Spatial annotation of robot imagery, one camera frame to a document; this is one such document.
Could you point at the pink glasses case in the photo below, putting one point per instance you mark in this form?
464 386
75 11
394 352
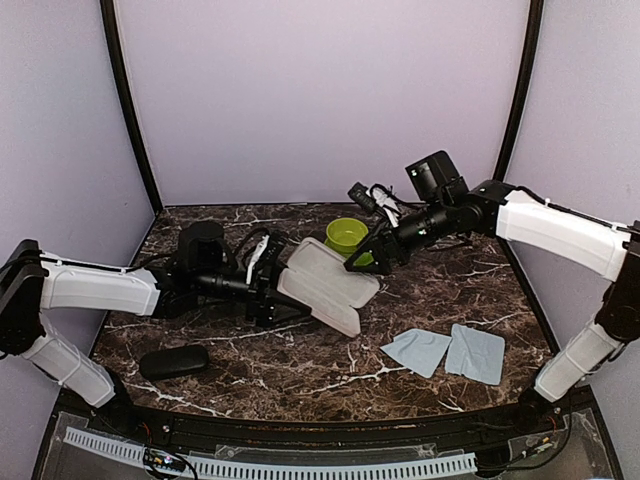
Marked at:
315 276

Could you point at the black front rail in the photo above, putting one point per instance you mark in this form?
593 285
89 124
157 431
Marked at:
181 425

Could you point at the left black frame post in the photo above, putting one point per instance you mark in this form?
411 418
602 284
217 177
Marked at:
126 101

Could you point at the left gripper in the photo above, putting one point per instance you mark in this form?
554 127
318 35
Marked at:
259 306

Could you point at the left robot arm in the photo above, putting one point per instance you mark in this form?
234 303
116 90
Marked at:
202 270

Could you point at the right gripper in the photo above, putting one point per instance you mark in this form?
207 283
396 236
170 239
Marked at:
375 242

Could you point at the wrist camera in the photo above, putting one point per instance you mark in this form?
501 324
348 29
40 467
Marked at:
265 255
374 200

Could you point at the green plate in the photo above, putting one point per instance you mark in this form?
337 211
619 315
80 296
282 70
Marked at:
344 248

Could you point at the black frame post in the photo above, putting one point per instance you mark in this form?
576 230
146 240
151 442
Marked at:
521 89
126 101

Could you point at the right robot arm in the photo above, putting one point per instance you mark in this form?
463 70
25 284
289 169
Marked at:
514 213

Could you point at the right black frame post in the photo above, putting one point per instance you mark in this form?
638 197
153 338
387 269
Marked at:
521 89

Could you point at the black glasses case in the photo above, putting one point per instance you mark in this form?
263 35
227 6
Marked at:
173 363

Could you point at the white slotted cable duct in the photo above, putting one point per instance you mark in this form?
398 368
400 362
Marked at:
246 463

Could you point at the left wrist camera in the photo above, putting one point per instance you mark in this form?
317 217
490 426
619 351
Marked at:
265 255

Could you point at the blue cleaning cloth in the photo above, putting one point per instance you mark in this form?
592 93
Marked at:
476 355
418 350

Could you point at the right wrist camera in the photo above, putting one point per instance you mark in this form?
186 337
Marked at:
374 200

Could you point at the green bowl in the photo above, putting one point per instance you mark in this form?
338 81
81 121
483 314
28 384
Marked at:
346 228

